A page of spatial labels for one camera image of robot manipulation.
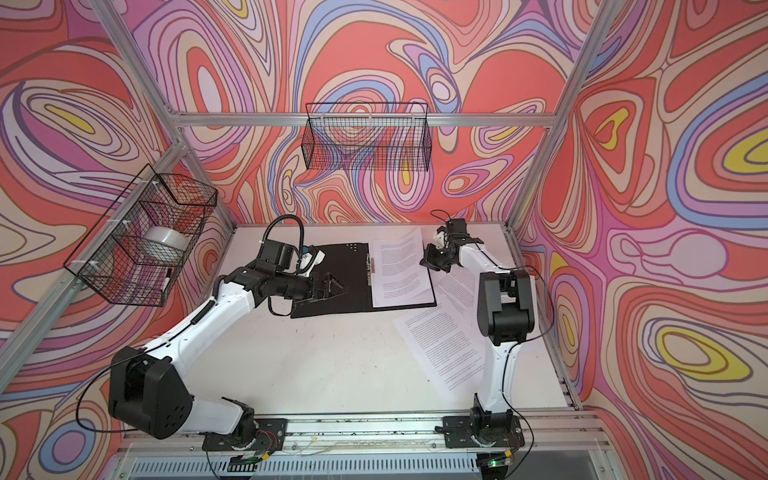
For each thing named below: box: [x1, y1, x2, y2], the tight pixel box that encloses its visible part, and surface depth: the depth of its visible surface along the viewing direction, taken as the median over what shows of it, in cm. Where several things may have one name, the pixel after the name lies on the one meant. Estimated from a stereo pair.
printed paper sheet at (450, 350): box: [393, 307, 487, 400], surface depth 90 cm
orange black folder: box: [290, 242, 437, 319], surface depth 101 cm
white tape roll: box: [142, 226, 189, 263], surface depth 74 cm
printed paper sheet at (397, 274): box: [371, 227, 435, 308], surface depth 104 cm
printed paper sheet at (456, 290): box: [433, 260, 479, 322], surface depth 101 cm
